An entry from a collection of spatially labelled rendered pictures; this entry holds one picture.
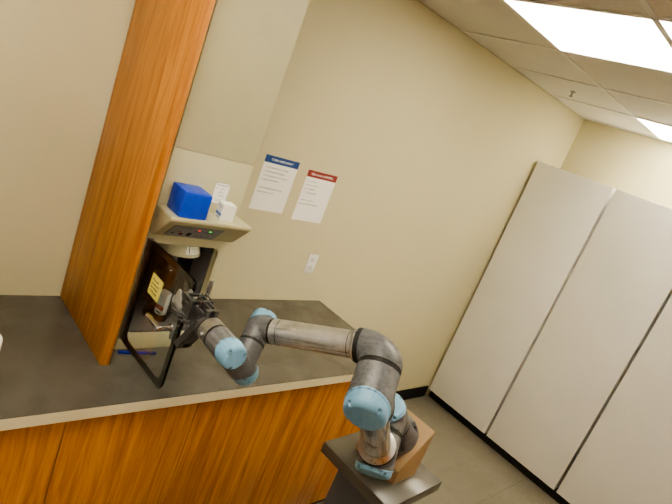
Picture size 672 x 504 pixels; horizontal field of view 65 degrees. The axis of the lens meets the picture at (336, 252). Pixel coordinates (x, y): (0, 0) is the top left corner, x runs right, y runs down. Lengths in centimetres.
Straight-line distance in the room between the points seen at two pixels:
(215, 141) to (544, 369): 314
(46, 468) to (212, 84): 130
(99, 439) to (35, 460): 18
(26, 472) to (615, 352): 347
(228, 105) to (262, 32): 26
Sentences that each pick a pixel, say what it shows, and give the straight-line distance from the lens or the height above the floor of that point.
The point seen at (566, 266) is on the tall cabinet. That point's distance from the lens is 421.
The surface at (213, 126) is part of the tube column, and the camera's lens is 186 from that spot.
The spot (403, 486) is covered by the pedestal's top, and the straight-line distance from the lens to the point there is 196.
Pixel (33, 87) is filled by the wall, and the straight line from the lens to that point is 211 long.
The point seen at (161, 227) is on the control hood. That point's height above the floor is 145.
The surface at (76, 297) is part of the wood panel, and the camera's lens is 221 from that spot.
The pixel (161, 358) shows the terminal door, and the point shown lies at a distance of 181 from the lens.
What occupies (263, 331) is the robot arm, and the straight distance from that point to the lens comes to 153.
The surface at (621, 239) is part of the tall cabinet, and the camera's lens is 411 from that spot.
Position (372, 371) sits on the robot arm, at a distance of 133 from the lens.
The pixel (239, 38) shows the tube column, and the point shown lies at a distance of 185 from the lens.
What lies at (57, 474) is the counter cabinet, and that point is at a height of 67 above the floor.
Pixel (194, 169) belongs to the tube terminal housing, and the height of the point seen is 165.
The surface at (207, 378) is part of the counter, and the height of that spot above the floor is 94.
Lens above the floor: 202
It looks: 15 degrees down
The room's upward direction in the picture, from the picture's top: 22 degrees clockwise
